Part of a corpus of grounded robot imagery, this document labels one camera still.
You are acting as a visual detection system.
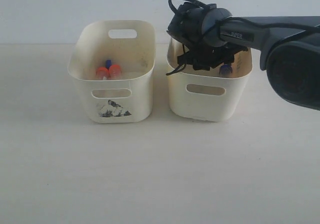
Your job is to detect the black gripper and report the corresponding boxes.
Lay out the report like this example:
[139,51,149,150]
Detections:
[177,44,248,71]

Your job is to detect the blue-capped clear tube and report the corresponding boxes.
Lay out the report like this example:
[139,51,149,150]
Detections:
[105,60,112,69]
[219,64,233,78]

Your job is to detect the cream plastic bin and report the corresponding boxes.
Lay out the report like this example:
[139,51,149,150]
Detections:
[167,50,253,122]
[67,20,156,123]

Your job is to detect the orange-capped clear tube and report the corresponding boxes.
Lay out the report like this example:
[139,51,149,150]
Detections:
[95,67,110,80]
[108,64,123,80]

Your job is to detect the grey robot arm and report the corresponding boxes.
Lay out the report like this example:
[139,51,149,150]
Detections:
[167,3,320,110]

